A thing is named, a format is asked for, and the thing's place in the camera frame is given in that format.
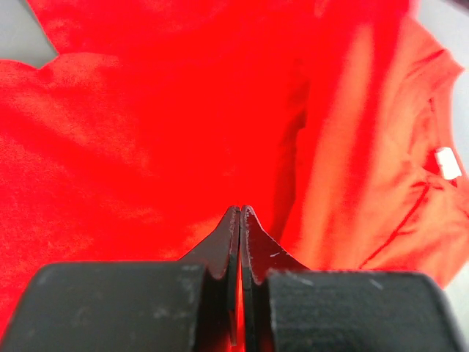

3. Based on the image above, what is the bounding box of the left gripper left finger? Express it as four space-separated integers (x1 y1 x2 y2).
1 207 240 351

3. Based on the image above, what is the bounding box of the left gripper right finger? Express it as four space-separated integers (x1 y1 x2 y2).
240 206 466 351

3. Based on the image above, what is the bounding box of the red t shirt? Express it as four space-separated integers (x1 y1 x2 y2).
1 1 468 337

